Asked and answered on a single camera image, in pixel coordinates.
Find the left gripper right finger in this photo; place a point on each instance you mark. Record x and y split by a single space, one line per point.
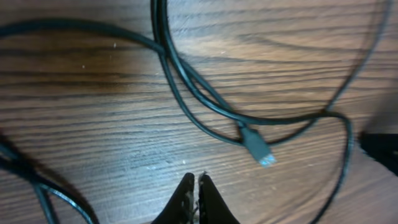
212 207

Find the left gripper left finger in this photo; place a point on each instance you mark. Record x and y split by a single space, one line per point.
179 209

